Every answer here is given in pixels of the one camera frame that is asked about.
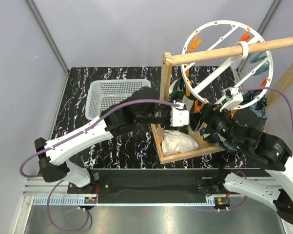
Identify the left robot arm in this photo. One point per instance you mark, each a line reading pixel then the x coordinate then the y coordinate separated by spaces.
pixel 54 155

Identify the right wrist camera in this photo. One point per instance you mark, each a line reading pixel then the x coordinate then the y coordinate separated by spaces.
pixel 233 98

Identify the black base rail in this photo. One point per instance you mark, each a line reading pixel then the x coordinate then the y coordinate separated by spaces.
pixel 153 186

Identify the white round clip hanger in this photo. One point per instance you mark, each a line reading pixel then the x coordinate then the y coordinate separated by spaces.
pixel 255 37

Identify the teal clothespin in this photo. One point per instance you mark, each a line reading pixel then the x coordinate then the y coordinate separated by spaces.
pixel 265 64

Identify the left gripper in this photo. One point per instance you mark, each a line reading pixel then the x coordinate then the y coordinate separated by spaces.
pixel 165 125

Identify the green garment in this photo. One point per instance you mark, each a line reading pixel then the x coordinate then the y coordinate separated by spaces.
pixel 177 92

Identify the orange clothespin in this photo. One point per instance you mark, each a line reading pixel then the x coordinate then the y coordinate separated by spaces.
pixel 198 106
pixel 245 37
pixel 195 42
pixel 188 91

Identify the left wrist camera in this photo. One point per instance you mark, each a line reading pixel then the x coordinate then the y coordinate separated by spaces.
pixel 180 116

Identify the white printed t-shirt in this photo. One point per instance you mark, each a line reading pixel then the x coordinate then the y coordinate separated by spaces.
pixel 177 142

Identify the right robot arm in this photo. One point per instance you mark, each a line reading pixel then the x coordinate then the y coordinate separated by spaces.
pixel 271 154

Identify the orange clothespin top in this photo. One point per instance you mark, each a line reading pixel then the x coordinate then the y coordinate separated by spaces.
pixel 195 42

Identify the white perforated plastic basket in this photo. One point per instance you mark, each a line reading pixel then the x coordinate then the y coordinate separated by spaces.
pixel 104 93

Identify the wooden hanging rack frame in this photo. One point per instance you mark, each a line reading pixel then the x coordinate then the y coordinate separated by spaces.
pixel 169 61

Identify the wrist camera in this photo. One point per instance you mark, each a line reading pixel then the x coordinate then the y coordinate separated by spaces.
pixel 233 98
pixel 180 116

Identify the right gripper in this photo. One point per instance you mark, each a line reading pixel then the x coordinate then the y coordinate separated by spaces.
pixel 207 114

